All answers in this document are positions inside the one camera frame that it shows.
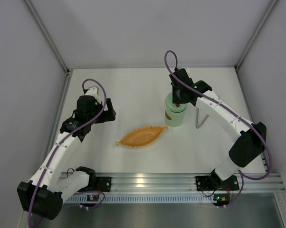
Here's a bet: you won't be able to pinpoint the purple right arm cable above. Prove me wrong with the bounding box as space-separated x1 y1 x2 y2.
164 50 274 202

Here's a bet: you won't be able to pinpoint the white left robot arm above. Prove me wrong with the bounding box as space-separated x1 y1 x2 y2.
17 95 116 220

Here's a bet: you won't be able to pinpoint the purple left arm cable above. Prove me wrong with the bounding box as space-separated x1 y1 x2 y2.
28 79 107 228

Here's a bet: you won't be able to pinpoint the aluminium mounting rail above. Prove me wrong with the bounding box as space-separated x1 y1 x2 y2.
93 173 285 194

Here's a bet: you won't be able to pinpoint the slotted grey cable duct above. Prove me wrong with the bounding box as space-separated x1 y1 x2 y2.
65 193 228 204

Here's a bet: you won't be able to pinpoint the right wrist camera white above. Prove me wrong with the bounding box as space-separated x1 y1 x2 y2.
184 67 190 75

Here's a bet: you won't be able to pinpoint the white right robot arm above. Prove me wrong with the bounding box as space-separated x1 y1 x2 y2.
169 67 267 190

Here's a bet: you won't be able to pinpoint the metal serving tongs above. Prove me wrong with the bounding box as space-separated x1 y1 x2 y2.
195 95 223 129

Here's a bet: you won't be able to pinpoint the green cylindrical lunch container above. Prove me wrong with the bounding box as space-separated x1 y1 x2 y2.
164 104 187 128

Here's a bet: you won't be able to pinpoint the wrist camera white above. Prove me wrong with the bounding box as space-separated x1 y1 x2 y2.
84 86 100 102
184 67 190 75

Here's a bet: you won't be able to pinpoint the boat-shaped woven bamboo basket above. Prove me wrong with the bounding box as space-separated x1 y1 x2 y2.
115 125 169 148

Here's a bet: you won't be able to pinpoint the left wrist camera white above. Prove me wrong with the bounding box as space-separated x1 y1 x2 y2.
84 86 100 102

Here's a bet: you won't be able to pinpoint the green lid with wooden handle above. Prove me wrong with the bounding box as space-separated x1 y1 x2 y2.
165 92 187 113

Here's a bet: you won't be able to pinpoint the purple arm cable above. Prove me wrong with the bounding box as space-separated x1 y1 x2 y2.
164 50 274 202
28 79 107 228

